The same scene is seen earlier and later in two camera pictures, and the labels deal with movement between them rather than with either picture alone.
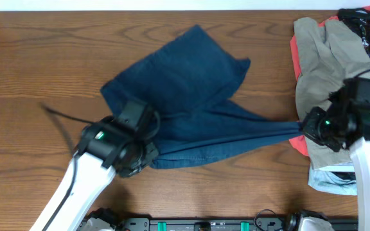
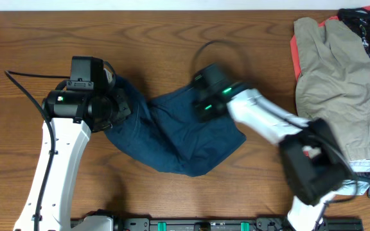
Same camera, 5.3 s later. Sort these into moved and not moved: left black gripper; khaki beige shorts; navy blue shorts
Moved: navy blue shorts; left black gripper
Not moved: khaki beige shorts
